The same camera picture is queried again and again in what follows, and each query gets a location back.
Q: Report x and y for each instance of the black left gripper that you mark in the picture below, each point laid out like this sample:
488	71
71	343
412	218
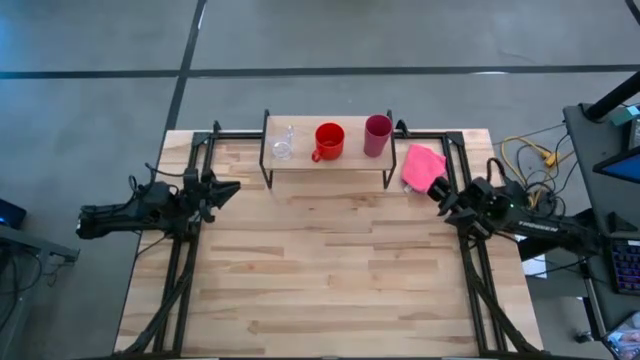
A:
206	197

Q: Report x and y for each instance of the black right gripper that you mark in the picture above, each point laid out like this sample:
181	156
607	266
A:
462	207

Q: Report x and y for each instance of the tall dark red cup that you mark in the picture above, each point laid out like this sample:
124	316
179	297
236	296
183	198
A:
375	145

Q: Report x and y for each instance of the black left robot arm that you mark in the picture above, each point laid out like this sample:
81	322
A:
115	220

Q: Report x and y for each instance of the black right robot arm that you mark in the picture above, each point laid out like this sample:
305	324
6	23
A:
540	225

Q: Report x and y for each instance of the wooden shelf with black legs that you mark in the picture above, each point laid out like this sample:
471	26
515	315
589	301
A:
355	162

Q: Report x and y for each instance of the pink cloth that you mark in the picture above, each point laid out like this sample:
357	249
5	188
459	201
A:
422	167

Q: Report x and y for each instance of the clear glass mug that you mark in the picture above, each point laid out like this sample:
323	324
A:
283	150

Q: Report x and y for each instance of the dark grey desk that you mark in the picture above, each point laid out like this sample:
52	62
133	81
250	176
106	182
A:
580	150

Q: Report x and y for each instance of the blue screen monitor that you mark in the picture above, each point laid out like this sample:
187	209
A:
622	167

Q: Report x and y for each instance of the black pole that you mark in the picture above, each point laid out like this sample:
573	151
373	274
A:
615	97

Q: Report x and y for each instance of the grey side stand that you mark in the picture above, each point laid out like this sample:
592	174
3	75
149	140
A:
30	245

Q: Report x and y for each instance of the keyboard with coloured keys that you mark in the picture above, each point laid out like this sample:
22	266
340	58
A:
627	265

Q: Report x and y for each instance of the teal box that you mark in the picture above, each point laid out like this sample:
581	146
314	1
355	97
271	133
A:
629	115

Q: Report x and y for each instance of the black device with blue light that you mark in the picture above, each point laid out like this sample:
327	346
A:
11	214

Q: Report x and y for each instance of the tablet with colourful screen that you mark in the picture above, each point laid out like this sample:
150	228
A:
625	340

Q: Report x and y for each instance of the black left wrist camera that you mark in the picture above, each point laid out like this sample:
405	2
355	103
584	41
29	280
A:
190	180

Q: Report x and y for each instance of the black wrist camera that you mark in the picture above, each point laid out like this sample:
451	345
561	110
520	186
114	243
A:
190	180
482	189

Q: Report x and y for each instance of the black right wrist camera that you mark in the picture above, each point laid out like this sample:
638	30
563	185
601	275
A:
482	189

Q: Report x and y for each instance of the black aluminium table frame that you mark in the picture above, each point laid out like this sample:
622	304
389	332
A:
230	135

